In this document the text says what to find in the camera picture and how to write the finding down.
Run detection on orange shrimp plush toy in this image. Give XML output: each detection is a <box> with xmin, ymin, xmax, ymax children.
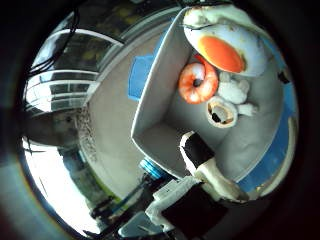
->
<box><xmin>177</xmin><ymin>54</ymin><xmax>220</xmax><ymax>105</ymax></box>

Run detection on white bunny plush toy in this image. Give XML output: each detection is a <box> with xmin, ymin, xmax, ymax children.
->
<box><xmin>217</xmin><ymin>70</ymin><xmax>259</xmax><ymax>118</ymax></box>

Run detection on fried egg plush toy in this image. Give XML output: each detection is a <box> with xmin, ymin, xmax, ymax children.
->
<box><xmin>183</xmin><ymin>21</ymin><xmax>269</xmax><ymax>78</ymax></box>

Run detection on grey fabric container box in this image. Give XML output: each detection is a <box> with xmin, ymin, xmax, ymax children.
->
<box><xmin>130</xmin><ymin>6</ymin><xmax>294</xmax><ymax>188</ymax></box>

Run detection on small white round cup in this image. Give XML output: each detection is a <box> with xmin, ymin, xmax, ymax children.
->
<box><xmin>205</xmin><ymin>95</ymin><xmax>239</xmax><ymax>129</ymax></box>

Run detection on blue floor mat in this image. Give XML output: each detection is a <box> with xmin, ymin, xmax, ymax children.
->
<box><xmin>127</xmin><ymin>54</ymin><xmax>157</xmax><ymax>102</ymax></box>

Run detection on black cable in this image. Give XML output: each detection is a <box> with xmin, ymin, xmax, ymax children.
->
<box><xmin>29</xmin><ymin>9</ymin><xmax>81</xmax><ymax>76</ymax></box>

